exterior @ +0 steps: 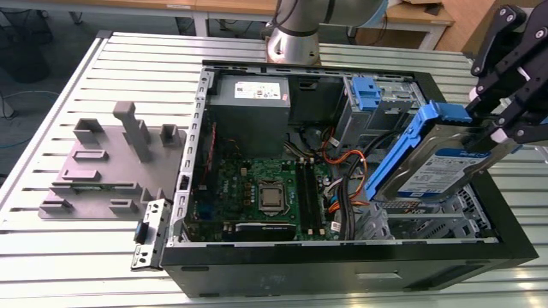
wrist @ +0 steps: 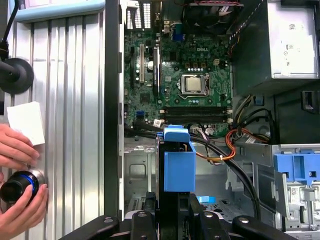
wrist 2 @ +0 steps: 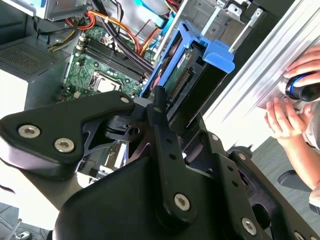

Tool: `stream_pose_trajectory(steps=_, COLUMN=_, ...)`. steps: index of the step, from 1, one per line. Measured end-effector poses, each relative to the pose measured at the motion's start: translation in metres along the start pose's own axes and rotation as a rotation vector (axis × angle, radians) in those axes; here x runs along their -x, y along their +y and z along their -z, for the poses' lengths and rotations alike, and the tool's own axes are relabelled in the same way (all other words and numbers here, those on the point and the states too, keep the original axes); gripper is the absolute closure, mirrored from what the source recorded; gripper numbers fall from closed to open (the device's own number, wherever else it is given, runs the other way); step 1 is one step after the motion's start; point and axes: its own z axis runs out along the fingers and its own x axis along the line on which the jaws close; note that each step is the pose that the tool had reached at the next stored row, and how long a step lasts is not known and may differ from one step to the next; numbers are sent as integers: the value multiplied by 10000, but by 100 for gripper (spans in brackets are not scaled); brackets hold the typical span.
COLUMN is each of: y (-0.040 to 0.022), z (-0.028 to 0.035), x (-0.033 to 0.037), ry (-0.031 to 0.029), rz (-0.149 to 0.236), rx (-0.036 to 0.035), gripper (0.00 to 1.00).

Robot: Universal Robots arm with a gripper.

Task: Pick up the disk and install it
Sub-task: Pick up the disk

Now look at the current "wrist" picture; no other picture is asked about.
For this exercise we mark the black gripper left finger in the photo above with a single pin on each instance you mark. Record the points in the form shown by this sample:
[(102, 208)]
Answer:
[(142, 227)]

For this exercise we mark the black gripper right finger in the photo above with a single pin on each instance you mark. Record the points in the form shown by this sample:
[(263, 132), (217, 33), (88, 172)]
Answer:
[(212, 227)]

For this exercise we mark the hard disk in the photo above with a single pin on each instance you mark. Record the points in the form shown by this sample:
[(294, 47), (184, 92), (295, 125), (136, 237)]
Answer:
[(178, 172)]

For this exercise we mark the metal disk bay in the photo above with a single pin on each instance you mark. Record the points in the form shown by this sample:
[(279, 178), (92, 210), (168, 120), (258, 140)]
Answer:
[(136, 172)]

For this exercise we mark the person's right hand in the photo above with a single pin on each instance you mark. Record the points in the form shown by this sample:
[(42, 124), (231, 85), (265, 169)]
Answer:
[(20, 220)]

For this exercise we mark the person's left hand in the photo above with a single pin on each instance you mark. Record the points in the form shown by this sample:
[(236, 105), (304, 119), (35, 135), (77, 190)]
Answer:
[(15, 150)]

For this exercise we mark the silver drive cage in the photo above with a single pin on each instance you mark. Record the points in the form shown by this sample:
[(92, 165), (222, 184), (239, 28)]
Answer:
[(297, 210)]

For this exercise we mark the blue drive latch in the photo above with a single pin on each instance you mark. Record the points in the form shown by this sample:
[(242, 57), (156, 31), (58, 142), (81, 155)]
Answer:
[(285, 165)]

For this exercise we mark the black RAM slot bank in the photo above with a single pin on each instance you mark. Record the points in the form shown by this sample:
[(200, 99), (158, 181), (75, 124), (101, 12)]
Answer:
[(195, 112)]

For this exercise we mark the black PC case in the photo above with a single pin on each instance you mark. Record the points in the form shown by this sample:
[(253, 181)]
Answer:
[(111, 100)]

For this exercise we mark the CPU socket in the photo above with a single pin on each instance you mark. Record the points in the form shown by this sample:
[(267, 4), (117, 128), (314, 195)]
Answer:
[(193, 95)]

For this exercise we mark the silver CPU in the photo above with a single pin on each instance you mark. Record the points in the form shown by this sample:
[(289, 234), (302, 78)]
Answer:
[(195, 83)]

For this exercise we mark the green motherboard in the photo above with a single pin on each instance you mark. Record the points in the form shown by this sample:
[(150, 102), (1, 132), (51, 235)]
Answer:
[(215, 82)]

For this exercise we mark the white paper note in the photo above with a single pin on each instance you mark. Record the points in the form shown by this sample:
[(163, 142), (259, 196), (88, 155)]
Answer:
[(27, 120)]

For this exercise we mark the black graphics card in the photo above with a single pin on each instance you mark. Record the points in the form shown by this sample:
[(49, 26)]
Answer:
[(156, 65)]

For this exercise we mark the grey expansion slot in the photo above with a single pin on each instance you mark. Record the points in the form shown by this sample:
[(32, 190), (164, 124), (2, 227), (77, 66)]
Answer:
[(142, 62)]

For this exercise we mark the grey power supply unit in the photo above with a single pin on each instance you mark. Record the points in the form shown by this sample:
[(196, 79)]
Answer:
[(292, 50)]

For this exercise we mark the black round stand base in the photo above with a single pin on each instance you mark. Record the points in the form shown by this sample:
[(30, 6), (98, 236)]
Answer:
[(15, 75)]

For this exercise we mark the black case fan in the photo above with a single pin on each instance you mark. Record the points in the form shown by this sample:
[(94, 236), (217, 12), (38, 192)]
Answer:
[(210, 17)]

